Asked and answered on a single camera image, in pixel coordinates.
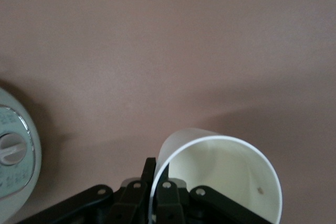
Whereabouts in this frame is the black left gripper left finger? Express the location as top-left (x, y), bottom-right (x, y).
top-left (15, 157), bottom-right (157, 224)

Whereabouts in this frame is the white plastic cup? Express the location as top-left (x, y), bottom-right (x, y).
top-left (151, 127), bottom-right (283, 224)

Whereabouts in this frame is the brown table cover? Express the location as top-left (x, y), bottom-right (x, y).
top-left (0, 0), bottom-right (336, 224)

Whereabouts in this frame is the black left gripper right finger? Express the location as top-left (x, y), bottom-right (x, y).
top-left (153, 167), bottom-right (274, 224)

